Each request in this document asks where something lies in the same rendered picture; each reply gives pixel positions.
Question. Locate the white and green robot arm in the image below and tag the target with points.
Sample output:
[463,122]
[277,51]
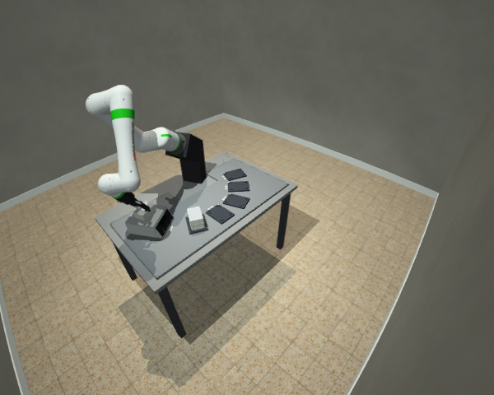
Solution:
[117,103]

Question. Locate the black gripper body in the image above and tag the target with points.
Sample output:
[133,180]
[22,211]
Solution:
[131,200]

